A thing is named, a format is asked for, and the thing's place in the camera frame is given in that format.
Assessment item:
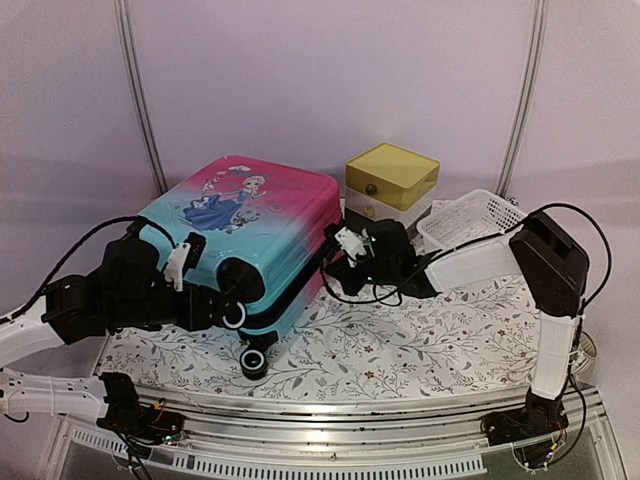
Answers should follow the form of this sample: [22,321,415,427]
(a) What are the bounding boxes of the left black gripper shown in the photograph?
[108,281,236,332]

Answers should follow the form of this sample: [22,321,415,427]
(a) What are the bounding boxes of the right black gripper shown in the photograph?
[328,245,399,294]

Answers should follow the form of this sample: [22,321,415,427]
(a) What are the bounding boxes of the pink and teal kids suitcase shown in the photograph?
[139,156,342,380]

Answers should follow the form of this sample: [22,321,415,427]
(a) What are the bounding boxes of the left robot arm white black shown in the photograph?
[1,233,219,435]

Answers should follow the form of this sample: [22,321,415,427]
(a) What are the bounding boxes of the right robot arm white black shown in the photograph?
[320,211,589,441]

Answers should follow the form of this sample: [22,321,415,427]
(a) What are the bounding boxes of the yellow and white storage box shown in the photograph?
[344,142,440,237]

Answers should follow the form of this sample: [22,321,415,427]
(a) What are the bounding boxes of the white plastic mesh basket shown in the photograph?
[415,189,526,253]

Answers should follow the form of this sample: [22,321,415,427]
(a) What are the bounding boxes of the floral white tablecloth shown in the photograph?
[97,276,538,402]

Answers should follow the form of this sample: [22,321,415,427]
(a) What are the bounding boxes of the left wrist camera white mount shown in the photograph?
[163,232,206,292]

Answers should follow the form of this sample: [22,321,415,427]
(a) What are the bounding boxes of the aluminium front rail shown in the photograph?
[64,384,606,476]

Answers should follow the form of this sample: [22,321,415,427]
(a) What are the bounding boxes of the right metal wall post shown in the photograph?
[495,0,549,198]

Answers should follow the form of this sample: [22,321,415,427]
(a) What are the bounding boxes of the metal wall post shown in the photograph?
[495,0,549,198]
[113,0,168,195]

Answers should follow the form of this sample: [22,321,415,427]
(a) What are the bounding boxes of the left metal wall post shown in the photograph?
[113,0,168,195]

